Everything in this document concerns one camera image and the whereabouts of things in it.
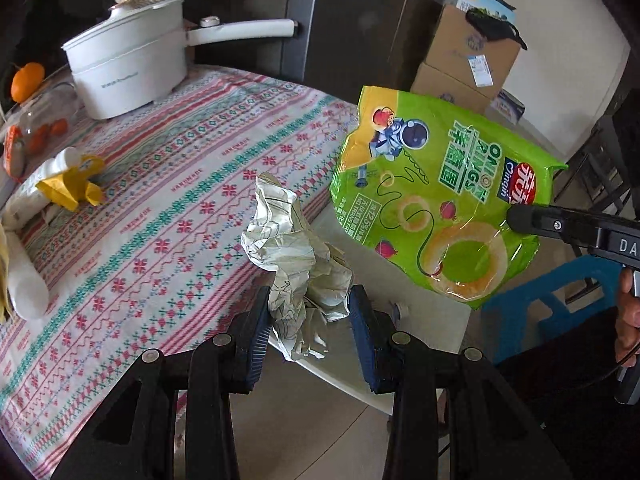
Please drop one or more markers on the black plastic bag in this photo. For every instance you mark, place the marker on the black plastic bag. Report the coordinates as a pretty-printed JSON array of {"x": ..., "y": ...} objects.
[{"x": 492, "y": 27}]

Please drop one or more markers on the small blue box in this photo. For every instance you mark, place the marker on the small blue box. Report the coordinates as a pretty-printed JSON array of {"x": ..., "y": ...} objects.
[{"x": 509, "y": 106}]

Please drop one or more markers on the person's right hand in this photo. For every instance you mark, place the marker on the person's right hand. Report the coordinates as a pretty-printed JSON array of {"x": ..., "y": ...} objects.
[{"x": 627, "y": 320}]

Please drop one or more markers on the white tube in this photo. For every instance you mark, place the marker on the white tube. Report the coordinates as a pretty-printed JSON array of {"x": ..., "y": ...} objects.
[{"x": 25, "y": 200}]

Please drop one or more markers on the large cardboard box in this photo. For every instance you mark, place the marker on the large cardboard box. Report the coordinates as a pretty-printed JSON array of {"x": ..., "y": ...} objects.
[{"x": 465, "y": 55}]

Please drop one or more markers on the flat cardboard box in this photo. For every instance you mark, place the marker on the flat cardboard box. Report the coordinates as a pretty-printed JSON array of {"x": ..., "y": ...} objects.
[{"x": 445, "y": 87}]

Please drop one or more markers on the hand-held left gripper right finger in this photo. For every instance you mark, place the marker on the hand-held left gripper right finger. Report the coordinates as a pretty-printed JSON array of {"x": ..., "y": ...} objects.
[{"x": 361, "y": 340}]

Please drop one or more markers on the green snack bag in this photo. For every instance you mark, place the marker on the green snack bag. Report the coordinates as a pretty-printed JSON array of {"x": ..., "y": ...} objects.
[{"x": 440, "y": 170}]

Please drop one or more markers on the blue plastic stool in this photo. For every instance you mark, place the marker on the blue plastic stool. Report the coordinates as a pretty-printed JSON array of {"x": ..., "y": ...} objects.
[{"x": 545, "y": 305}]

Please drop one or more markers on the large orange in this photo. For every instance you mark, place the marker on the large orange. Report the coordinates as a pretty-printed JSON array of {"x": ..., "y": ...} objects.
[{"x": 27, "y": 82}]

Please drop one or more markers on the dark chair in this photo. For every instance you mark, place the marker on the dark chair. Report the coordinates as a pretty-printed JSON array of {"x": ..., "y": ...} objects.
[{"x": 615, "y": 160}]

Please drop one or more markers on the glass jar with wooden lid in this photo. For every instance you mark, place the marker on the glass jar with wooden lid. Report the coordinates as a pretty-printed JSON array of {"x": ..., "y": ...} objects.
[{"x": 52, "y": 107}]

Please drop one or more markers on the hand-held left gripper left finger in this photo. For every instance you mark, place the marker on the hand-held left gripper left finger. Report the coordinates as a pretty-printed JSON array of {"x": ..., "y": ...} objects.
[{"x": 259, "y": 340}]

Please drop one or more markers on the patterned striped tablecloth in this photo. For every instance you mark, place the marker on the patterned striped tablecloth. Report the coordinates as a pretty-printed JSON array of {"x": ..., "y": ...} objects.
[{"x": 175, "y": 185}]

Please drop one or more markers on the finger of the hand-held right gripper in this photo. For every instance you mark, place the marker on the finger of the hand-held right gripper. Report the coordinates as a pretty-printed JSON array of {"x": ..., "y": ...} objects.
[{"x": 545, "y": 222}]

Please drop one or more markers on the dark refrigerator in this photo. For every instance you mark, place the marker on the dark refrigerator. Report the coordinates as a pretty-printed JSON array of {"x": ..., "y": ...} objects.
[{"x": 350, "y": 25}]

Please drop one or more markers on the small orange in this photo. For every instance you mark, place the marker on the small orange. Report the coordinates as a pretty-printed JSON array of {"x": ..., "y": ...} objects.
[
  {"x": 37, "y": 139},
  {"x": 60, "y": 126}
]

